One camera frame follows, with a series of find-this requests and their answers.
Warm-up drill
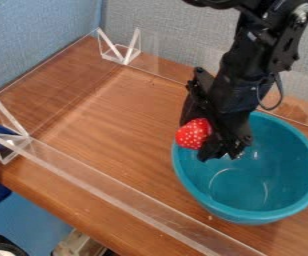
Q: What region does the red strawberry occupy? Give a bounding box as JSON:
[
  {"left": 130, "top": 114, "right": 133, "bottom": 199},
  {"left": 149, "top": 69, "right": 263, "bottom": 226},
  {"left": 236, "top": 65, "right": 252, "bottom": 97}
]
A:
[{"left": 176, "top": 118, "right": 213, "bottom": 150}]

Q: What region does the blue plastic bowl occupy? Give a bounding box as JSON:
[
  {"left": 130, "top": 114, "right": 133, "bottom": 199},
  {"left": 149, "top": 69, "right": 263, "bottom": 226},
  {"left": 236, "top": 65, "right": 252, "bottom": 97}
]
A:
[{"left": 172, "top": 112, "right": 308, "bottom": 225}]

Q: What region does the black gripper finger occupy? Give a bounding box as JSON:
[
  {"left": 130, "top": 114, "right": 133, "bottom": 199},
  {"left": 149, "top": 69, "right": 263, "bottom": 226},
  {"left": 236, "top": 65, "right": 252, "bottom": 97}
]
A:
[
  {"left": 178, "top": 87, "right": 209, "bottom": 129},
  {"left": 197, "top": 135, "right": 228, "bottom": 162}
]

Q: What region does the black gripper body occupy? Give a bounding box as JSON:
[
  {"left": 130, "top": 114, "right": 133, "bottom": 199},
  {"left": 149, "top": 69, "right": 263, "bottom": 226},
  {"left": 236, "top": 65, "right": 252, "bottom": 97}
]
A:
[{"left": 186, "top": 67, "right": 253, "bottom": 159}]

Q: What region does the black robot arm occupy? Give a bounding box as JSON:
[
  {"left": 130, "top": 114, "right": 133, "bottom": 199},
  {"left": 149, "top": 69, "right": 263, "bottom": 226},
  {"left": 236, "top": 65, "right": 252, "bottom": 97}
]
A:
[{"left": 180, "top": 0, "right": 308, "bottom": 162}]

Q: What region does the beige object under table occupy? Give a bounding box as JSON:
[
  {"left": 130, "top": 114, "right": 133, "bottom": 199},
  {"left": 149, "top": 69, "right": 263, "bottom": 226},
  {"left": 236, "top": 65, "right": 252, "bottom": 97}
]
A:
[{"left": 52, "top": 229, "right": 108, "bottom": 256}]

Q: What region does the clear acrylic barrier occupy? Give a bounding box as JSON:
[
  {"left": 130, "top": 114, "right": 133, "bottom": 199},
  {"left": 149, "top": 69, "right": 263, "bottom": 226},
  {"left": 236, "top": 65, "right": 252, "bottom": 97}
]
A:
[{"left": 0, "top": 31, "right": 308, "bottom": 256}]

